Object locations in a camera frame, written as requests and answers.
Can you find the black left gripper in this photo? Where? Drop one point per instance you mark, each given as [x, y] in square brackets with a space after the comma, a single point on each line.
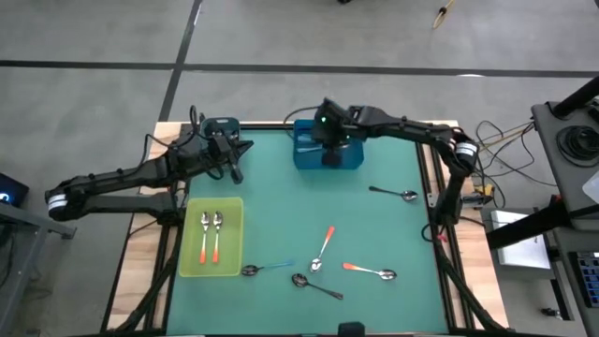
[217, 152]

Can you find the blue plastic bin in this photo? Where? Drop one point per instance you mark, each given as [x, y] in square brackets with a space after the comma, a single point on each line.
[353, 161]

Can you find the control panel with blue buttons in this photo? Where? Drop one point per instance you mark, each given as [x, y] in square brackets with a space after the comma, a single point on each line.
[590, 273]

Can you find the dark laptop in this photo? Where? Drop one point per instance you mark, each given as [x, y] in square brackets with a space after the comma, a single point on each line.
[11, 189]

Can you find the teal table mat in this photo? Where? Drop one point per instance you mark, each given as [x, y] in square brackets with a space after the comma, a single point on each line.
[281, 210]

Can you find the grey side table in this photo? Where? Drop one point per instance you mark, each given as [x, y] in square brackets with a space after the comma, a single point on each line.
[37, 224]

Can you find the white flat box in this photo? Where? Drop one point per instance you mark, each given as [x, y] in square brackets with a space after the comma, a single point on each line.
[519, 248]

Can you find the yellow-green plastic bin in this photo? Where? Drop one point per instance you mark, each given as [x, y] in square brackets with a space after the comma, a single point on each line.
[231, 253]

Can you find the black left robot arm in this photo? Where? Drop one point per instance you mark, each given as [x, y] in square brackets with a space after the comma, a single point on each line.
[117, 178]

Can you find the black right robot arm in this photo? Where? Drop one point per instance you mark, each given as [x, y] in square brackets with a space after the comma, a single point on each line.
[412, 128]

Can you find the dark teal plastic bin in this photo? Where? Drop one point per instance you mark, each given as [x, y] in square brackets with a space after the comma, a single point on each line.
[208, 122]

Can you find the black pole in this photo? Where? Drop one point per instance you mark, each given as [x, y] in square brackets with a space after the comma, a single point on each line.
[578, 96]

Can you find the grey equipment cart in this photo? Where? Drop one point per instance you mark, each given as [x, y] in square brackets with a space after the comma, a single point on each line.
[547, 140]

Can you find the red emergency stop button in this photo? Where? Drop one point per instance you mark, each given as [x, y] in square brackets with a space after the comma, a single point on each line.
[556, 200]

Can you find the black cart bar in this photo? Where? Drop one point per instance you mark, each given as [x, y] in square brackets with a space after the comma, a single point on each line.
[524, 224]

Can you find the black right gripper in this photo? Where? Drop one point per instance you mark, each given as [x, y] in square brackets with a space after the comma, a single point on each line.
[332, 128]

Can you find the black table-level camera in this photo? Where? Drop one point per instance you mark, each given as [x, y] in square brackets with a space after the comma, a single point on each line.
[351, 330]

